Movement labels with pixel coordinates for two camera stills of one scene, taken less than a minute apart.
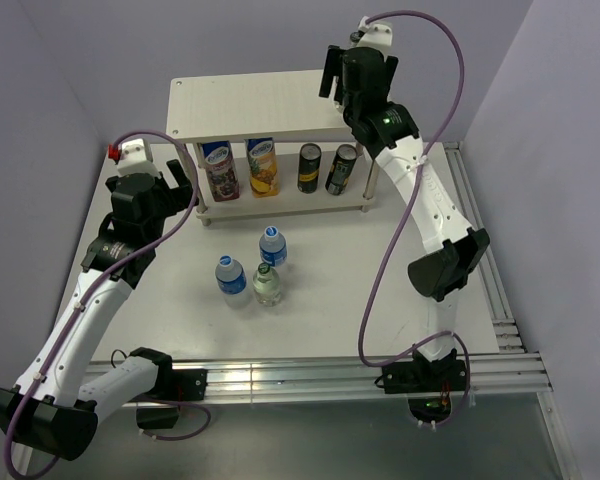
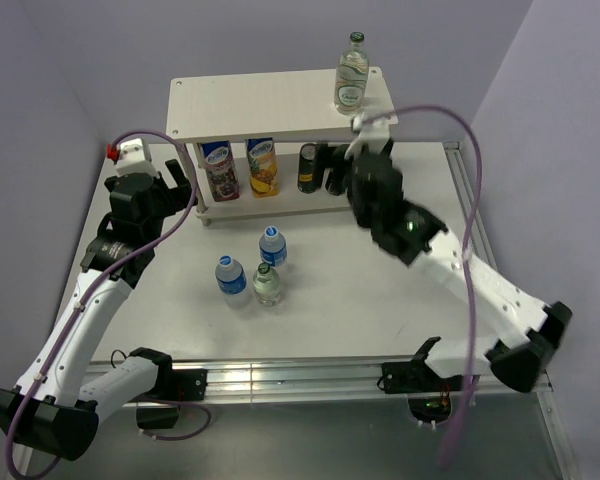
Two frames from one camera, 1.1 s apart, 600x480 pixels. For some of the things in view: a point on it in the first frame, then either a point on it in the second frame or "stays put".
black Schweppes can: x=308 y=170 stays put
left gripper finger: x=186 y=187 stays put
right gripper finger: x=392 y=62 → x=386 y=151
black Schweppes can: x=346 y=156 stays put
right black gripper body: x=345 y=97 → x=363 y=217
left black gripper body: x=168 y=206 stays put
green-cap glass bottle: x=267 y=285 stays put
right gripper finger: x=333 y=68 → x=337 y=175
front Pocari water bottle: x=231 y=278 stays put
